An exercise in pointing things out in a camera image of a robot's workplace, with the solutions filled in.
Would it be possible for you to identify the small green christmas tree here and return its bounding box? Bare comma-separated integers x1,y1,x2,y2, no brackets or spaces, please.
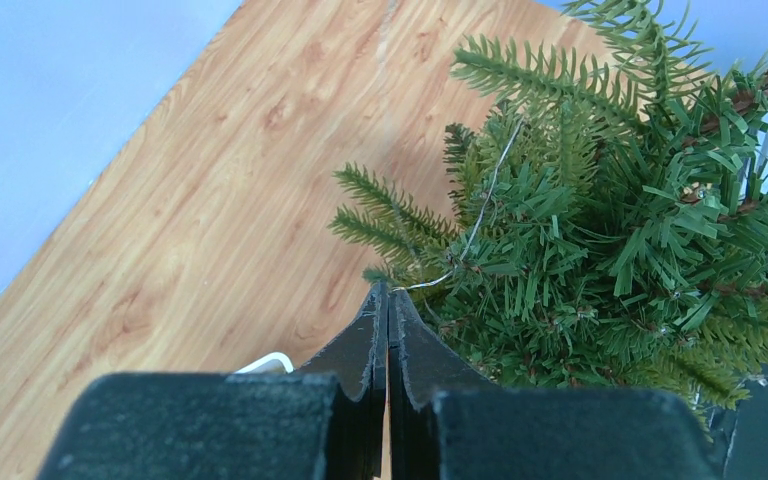
330,1,768,410

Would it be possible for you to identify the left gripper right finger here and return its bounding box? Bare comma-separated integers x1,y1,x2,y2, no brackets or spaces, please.
388,291,719,479

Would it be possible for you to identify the white ornament tray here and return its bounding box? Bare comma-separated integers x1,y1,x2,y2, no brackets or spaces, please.
235,352,295,374

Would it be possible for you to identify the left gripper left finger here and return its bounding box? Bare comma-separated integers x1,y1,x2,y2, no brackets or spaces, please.
38,284,388,479

